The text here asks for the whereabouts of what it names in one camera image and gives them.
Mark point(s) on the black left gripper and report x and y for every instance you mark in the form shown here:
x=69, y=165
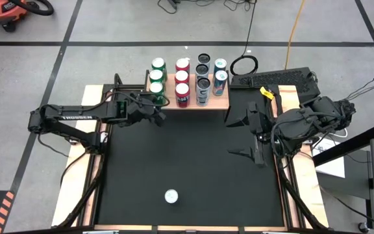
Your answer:
x=140, y=112

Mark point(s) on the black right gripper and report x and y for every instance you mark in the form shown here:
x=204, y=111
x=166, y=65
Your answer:
x=258, y=130

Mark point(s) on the green Sprite can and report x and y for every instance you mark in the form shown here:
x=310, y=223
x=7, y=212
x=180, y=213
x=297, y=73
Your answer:
x=157, y=91
x=158, y=65
x=156, y=76

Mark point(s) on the red Fanta can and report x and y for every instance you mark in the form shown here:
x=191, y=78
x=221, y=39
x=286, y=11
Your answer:
x=182, y=64
x=181, y=77
x=182, y=94

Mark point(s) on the blue silver Red Bull can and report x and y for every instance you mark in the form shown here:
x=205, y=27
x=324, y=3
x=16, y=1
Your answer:
x=171, y=196
x=220, y=83
x=220, y=64

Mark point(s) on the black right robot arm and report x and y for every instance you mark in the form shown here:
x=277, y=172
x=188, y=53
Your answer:
x=310, y=123

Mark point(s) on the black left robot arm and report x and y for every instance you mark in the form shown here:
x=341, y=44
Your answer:
x=76, y=117

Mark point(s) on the small wooden shelf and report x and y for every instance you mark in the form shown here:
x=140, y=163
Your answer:
x=221, y=102

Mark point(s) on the yellow tape tag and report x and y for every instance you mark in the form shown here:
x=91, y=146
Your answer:
x=266, y=93

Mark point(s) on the black perforated case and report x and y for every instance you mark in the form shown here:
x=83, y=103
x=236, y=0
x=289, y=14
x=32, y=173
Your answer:
x=278, y=78

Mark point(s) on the white paper sheet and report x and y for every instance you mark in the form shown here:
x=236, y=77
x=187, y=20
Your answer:
x=331, y=162

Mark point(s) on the black beam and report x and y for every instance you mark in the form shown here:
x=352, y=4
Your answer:
x=352, y=144

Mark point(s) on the black caster wheel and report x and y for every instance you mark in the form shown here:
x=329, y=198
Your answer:
x=363, y=227

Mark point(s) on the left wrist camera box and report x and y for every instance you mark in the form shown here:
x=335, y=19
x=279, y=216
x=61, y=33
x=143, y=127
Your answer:
x=121, y=110

